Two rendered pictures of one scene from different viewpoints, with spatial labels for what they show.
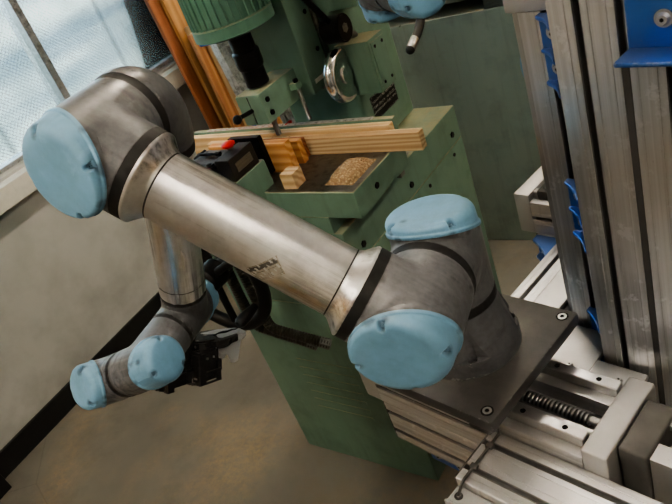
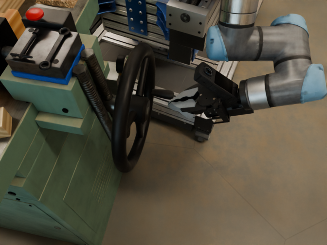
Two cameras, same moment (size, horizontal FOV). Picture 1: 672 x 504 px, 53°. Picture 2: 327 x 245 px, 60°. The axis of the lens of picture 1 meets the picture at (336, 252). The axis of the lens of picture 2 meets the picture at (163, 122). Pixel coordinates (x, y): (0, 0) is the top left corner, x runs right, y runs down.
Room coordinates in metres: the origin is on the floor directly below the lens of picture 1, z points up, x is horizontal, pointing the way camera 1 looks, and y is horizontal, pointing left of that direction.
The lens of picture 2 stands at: (1.36, 0.60, 1.34)
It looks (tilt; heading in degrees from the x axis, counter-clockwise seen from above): 58 degrees down; 238
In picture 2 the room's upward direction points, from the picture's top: straight up
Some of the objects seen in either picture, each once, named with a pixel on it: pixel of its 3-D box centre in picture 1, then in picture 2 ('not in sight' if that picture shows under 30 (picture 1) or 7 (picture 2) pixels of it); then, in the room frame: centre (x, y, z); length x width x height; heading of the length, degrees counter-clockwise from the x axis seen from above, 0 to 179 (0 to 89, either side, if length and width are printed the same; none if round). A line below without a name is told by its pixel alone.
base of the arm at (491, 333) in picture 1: (459, 315); not in sight; (0.73, -0.13, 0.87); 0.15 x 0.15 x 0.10
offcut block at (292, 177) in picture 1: (292, 177); not in sight; (1.28, 0.03, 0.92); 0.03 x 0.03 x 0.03; 48
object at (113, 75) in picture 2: not in sight; (105, 77); (1.18, -0.07, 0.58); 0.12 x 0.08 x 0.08; 136
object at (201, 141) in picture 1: (283, 140); not in sight; (1.49, 0.02, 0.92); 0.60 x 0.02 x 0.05; 46
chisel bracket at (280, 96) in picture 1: (272, 99); not in sight; (1.47, 0.00, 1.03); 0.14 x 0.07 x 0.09; 136
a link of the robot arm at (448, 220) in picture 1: (437, 251); not in sight; (0.72, -0.12, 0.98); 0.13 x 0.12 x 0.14; 148
